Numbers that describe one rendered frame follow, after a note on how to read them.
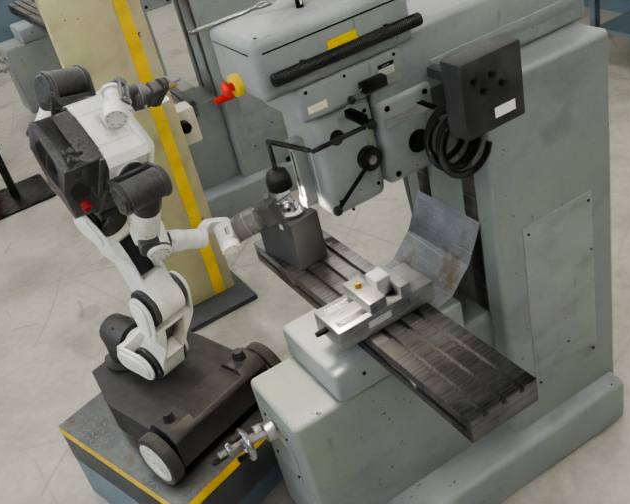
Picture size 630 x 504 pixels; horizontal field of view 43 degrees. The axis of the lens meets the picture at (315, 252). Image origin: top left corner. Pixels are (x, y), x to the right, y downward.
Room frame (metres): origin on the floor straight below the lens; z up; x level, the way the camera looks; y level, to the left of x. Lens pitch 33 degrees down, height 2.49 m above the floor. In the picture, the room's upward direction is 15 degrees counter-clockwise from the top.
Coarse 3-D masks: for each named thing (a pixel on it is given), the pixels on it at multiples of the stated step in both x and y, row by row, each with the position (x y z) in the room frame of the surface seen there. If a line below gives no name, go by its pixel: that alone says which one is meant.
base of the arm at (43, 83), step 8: (40, 72) 2.35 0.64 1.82; (88, 72) 2.42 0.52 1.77; (40, 80) 2.34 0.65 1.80; (48, 80) 2.32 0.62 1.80; (88, 80) 2.40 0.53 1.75; (40, 88) 2.34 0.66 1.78; (48, 88) 2.31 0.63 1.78; (56, 88) 2.31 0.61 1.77; (88, 88) 2.40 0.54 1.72; (40, 96) 2.34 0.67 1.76; (48, 96) 2.31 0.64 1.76; (56, 96) 2.30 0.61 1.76; (72, 96) 2.34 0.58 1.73; (80, 96) 2.35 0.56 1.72; (40, 104) 2.35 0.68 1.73; (48, 104) 2.33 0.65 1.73; (56, 104) 2.30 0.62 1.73; (64, 104) 2.30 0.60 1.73
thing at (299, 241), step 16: (304, 208) 2.39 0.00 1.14; (288, 224) 2.34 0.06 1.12; (304, 224) 2.35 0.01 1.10; (272, 240) 2.45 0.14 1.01; (288, 240) 2.35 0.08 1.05; (304, 240) 2.34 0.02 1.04; (320, 240) 2.38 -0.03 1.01; (288, 256) 2.38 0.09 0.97; (304, 256) 2.34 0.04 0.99; (320, 256) 2.37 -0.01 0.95
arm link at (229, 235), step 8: (224, 224) 2.32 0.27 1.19; (232, 224) 2.31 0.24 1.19; (240, 224) 2.29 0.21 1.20; (216, 232) 2.32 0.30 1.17; (224, 232) 2.30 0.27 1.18; (232, 232) 2.29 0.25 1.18; (240, 232) 2.28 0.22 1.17; (248, 232) 2.28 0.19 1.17; (224, 240) 2.28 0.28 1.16; (232, 240) 2.27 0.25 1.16; (240, 240) 2.33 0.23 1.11; (224, 248) 2.26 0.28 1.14; (232, 248) 2.26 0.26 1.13; (240, 248) 2.28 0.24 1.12
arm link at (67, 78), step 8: (48, 72) 2.36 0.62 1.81; (56, 72) 2.36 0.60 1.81; (64, 72) 2.38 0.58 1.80; (72, 72) 2.39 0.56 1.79; (80, 72) 2.40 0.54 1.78; (56, 80) 2.33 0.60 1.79; (64, 80) 2.35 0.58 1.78; (72, 80) 2.37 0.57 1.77; (80, 80) 2.38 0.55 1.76; (64, 88) 2.34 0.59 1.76; (72, 88) 2.36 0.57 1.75; (80, 88) 2.38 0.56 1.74; (64, 96) 2.34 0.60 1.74; (56, 112) 2.38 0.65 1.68
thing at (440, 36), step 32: (416, 0) 2.31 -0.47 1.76; (448, 0) 2.24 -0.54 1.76; (480, 0) 2.20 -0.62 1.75; (512, 0) 2.24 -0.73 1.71; (544, 0) 2.29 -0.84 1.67; (576, 0) 2.34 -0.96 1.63; (416, 32) 2.10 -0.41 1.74; (448, 32) 2.15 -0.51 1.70; (480, 32) 2.19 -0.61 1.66; (512, 32) 2.23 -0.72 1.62; (544, 32) 2.28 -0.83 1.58; (416, 64) 2.10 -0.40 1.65; (384, 96) 2.05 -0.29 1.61
